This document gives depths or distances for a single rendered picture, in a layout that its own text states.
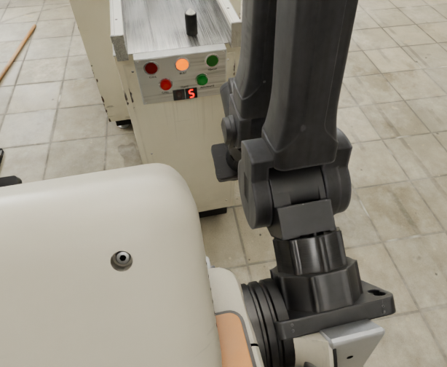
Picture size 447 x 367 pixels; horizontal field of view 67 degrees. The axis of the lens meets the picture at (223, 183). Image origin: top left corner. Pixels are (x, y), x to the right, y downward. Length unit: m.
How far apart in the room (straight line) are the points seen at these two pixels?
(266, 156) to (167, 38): 0.73
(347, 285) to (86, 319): 0.23
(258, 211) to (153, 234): 0.18
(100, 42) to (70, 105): 0.70
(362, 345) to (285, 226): 0.12
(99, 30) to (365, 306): 1.55
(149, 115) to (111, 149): 0.89
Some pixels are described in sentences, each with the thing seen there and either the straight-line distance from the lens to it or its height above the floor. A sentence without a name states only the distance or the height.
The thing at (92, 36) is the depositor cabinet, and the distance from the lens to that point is 1.72.
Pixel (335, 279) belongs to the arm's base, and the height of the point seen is 1.01.
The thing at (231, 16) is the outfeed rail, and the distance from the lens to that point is 0.97.
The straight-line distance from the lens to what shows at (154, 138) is 1.13.
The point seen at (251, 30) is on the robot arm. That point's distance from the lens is 0.38.
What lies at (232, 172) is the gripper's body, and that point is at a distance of 0.61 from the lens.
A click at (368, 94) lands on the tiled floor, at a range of 2.40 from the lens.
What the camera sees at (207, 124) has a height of 0.57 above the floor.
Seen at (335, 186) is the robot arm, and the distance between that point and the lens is 0.36.
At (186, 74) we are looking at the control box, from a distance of 0.97.
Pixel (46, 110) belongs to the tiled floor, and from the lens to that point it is 2.35.
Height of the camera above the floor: 1.30
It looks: 51 degrees down
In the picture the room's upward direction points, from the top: straight up
